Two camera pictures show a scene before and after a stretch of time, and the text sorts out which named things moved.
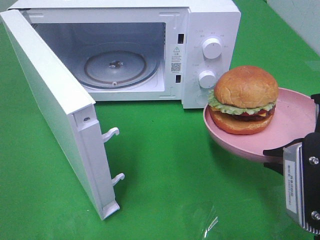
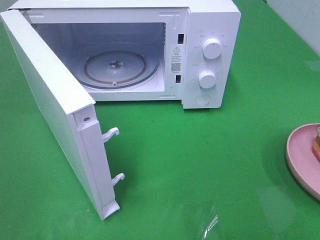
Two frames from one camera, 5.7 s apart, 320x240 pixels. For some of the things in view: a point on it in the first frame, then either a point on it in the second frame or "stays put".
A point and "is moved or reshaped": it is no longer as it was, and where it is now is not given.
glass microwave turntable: x=117 y=65 stays put
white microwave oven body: x=142 y=50 stays put
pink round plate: x=294 y=117 is moved or reshaped
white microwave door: x=69 y=111 stays put
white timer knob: x=207 y=79 stays put
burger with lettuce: x=243 y=100 is moved or reshaped
